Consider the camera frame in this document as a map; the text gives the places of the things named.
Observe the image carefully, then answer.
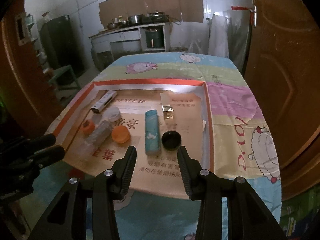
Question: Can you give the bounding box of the dark green air fryer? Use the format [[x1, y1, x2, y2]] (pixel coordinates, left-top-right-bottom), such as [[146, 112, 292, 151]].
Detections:
[[145, 28, 164, 48]]

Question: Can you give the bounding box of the steel cooking pot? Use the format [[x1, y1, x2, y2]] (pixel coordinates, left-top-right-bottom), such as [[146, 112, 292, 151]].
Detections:
[[128, 14, 144, 25]]

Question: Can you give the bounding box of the cardboard sheet on wall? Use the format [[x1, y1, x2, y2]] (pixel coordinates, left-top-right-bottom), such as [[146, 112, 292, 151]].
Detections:
[[99, 0, 203, 27]]

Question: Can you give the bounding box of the dark refrigerator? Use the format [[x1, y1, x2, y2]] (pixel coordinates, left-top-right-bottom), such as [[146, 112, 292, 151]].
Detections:
[[40, 15, 85, 77]]

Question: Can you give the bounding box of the plain orange bottle cap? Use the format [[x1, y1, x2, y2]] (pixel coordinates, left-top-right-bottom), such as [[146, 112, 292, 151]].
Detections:
[[111, 125, 131, 144]]

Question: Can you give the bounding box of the white Hello Kitty box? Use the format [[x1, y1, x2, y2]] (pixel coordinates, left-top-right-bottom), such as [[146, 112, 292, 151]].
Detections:
[[91, 90, 117, 113]]

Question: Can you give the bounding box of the shallow cardboard tray box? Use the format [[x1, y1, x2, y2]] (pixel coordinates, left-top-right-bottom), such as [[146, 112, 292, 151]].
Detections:
[[49, 79, 213, 199]]

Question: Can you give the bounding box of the black gas stove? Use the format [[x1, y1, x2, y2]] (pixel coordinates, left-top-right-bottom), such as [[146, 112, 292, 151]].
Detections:
[[145, 12, 169, 23]]

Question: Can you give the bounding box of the black bottle cap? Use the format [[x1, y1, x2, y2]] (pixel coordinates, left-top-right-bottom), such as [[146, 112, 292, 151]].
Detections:
[[161, 131, 182, 151]]

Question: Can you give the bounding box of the light blue slim box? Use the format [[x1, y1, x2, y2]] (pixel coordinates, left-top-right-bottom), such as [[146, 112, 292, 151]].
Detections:
[[145, 109, 161, 155]]

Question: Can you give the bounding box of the white translucent cap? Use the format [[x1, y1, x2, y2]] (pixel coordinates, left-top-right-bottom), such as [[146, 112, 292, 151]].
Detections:
[[103, 107, 121, 122]]

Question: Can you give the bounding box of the orange cap with label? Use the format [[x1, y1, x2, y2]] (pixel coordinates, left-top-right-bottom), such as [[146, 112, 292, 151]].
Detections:
[[81, 119, 95, 136]]

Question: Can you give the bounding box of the rolled clear plastic sheet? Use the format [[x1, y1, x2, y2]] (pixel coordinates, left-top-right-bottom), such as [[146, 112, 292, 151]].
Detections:
[[208, 10, 251, 71]]

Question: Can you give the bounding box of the green metal stool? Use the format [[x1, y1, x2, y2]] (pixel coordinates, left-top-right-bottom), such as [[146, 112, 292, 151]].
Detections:
[[48, 65, 81, 91]]

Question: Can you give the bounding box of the white kitchen counter cabinet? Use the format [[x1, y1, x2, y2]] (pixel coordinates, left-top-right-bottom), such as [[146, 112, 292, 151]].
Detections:
[[89, 22, 171, 71]]

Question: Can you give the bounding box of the brown wooden door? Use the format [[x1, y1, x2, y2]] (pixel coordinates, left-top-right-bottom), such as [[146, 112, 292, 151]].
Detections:
[[245, 0, 319, 200]]

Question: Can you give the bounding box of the green cardboard carton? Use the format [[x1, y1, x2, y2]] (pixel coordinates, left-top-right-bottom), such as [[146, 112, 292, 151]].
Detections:
[[279, 185, 319, 239]]

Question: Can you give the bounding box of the colourful cartoon sheep tablecloth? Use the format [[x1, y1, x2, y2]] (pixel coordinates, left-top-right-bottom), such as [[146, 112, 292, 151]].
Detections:
[[22, 53, 281, 239]]

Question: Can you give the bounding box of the red bottle cap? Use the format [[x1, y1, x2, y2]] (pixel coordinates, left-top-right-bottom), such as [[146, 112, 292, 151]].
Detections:
[[68, 168, 85, 180]]

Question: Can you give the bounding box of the wooden door frame left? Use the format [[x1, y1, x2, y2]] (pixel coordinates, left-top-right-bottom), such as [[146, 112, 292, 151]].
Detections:
[[1, 0, 62, 137]]

